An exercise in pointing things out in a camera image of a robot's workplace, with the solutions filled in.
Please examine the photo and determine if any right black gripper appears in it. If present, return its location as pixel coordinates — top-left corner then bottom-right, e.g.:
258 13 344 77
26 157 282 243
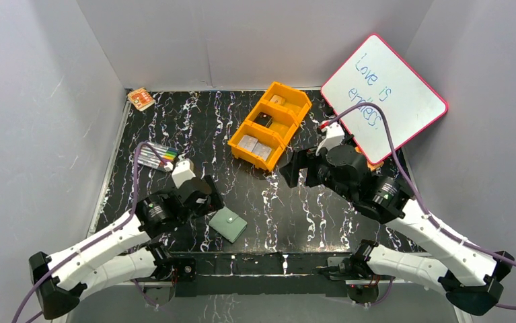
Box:
279 146 355 203

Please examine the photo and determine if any black mounting plate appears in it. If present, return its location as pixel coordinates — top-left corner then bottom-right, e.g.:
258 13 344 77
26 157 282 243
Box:
131 252 394 304

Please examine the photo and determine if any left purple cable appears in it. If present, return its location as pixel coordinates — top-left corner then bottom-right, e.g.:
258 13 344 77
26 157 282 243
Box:
11 141 174 323

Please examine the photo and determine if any yellow three-compartment bin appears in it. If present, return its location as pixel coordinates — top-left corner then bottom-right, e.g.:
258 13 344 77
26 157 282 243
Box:
228 82 312 172

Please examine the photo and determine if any black card stack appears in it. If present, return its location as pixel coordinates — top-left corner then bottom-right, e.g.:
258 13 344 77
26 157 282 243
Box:
254 113 273 128

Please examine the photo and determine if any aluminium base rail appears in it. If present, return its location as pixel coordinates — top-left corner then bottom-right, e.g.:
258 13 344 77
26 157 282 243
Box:
61 253 463 287

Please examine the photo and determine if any purple cable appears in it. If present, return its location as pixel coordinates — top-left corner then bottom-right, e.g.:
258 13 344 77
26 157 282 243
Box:
320 102 516 311
11 141 174 323

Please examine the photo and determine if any small orange card box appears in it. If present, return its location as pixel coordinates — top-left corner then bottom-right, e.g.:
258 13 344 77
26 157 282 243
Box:
127 87 155 111

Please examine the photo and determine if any silver card stack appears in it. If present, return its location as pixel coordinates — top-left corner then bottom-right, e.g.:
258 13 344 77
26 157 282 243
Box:
237 135 259 152

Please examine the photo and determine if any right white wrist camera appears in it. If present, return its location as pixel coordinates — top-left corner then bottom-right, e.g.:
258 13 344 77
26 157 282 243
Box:
316 121 345 156

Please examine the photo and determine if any pink-framed whiteboard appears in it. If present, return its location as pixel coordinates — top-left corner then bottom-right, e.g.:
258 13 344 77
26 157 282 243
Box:
320 34 449 164

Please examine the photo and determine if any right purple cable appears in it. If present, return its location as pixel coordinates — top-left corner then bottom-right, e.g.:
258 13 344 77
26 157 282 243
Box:
320 102 516 311

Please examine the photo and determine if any green card holder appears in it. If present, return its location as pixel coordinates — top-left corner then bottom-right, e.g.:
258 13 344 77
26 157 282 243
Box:
209 207 248 244

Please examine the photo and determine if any pack of coloured markers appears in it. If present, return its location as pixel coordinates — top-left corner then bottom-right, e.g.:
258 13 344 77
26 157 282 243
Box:
137 143 179 172

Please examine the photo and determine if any gold card stack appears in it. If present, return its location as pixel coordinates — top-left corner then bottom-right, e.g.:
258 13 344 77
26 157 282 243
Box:
269 95 286 106

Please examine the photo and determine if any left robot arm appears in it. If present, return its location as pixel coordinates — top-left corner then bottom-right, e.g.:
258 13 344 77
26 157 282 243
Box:
28 175 223 320

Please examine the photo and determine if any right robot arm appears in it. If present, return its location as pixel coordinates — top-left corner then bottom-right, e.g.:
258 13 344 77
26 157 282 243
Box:
280 145 511 316

